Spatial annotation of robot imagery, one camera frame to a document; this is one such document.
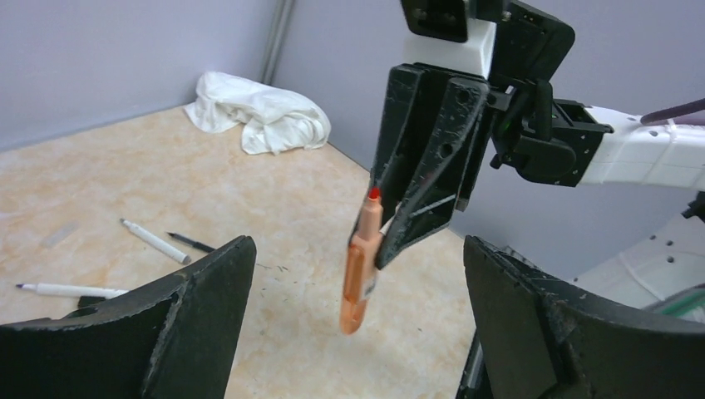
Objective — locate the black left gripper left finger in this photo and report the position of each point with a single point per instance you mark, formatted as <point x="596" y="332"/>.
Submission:
<point x="175" y="337"/>

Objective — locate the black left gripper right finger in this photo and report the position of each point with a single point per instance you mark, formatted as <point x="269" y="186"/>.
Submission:
<point x="538" y="336"/>

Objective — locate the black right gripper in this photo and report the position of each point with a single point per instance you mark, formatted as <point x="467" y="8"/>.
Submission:
<point x="478" y="73"/>

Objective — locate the orange highlighter pen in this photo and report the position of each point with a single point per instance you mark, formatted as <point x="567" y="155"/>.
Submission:
<point x="360" y="276"/>

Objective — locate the white purple-tip marker pen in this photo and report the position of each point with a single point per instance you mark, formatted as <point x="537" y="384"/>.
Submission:
<point x="70" y="291"/>

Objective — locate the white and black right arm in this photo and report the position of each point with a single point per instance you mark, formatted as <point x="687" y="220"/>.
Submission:
<point x="657" y="149"/>

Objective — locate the thin black pen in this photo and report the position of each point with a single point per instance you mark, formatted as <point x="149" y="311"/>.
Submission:
<point x="192" y="243"/>

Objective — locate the white crumpled cloth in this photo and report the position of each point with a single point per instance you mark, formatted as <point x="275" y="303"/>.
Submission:
<point x="274" y="120"/>

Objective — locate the aluminium corner post right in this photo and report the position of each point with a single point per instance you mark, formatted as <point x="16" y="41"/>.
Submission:
<point x="277" y="32"/>

